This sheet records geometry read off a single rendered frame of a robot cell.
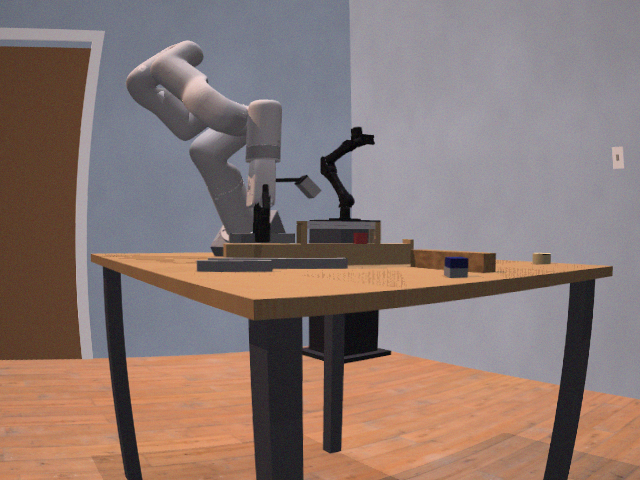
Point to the brown wooden bar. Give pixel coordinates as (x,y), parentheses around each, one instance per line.
(479,262)

